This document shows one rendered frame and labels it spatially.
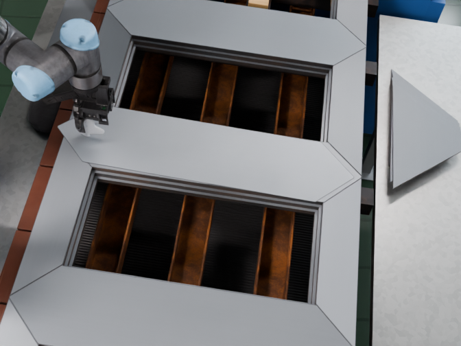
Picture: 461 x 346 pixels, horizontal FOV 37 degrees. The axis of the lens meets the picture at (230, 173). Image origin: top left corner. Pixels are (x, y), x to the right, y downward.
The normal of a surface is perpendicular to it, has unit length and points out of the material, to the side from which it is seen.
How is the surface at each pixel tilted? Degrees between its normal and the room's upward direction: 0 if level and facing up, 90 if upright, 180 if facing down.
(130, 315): 0
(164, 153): 0
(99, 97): 90
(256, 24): 0
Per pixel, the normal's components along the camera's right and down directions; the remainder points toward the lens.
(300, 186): 0.07, -0.55
